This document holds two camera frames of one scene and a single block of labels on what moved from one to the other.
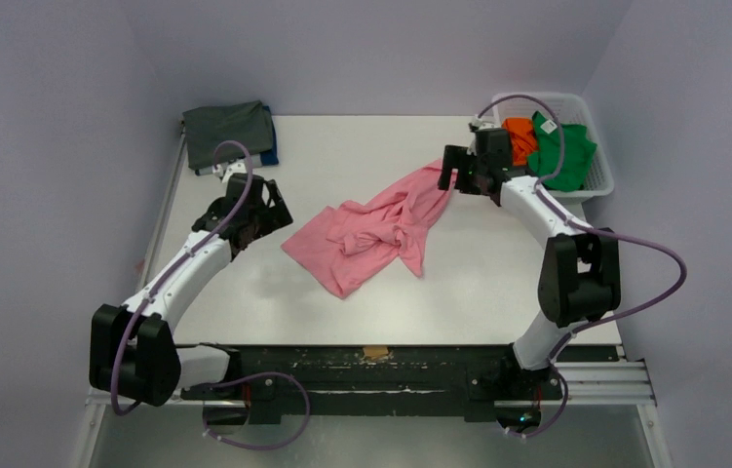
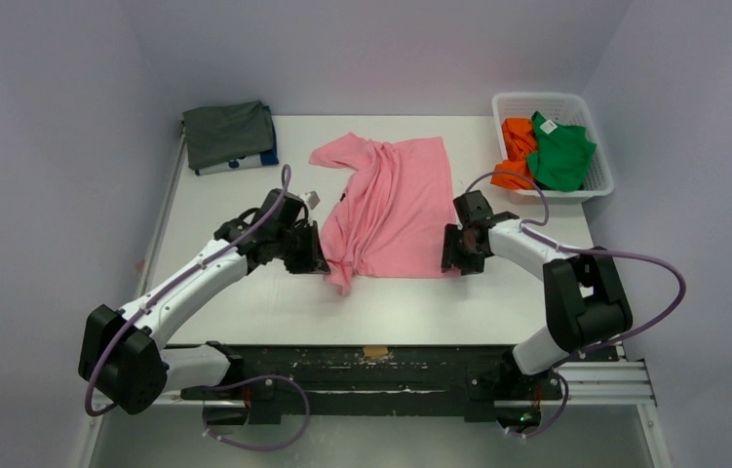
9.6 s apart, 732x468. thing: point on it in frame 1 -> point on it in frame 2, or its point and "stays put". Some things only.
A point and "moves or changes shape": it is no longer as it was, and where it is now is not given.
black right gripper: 462,173 -> 464,244
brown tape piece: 375,351 stays put
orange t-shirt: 522,138 stays put
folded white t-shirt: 205,171 stays put
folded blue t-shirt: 270,157 stays put
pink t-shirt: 341,244 moves or changes shape
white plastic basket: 566,108 stays put
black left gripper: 274,217 -> 313,262
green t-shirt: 562,154 stays put
